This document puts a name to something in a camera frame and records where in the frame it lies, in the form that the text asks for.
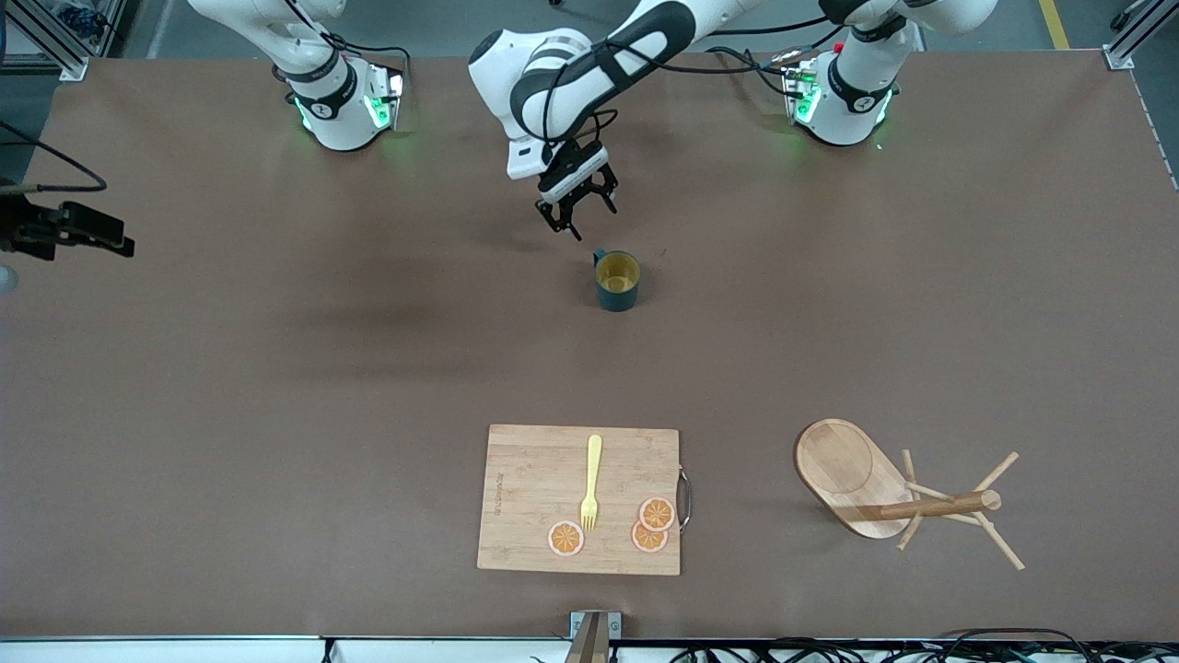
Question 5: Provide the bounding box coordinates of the teal cup yellow inside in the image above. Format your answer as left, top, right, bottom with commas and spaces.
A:
592, 249, 642, 313

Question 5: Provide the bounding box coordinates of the wooden mug tree rack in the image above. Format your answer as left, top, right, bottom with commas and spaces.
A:
794, 418, 1026, 572

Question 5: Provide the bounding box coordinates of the yellow plastic fork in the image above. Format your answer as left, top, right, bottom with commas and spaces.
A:
579, 435, 604, 533

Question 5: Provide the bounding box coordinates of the bamboo cutting board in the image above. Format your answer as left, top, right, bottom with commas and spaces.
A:
476, 424, 693, 577

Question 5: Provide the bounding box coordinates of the aluminium frame post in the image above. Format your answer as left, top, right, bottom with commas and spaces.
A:
0, 0, 89, 82
1103, 0, 1179, 71

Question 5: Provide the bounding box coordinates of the black base cable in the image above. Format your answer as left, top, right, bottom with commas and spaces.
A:
286, 0, 412, 93
707, 44, 802, 99

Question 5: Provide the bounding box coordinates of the metal table bracket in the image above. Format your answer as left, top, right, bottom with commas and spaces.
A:
564, 611, 624, 663

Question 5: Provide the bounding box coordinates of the black cable bundle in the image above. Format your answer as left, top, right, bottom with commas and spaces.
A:
671, 628, 1179, 663

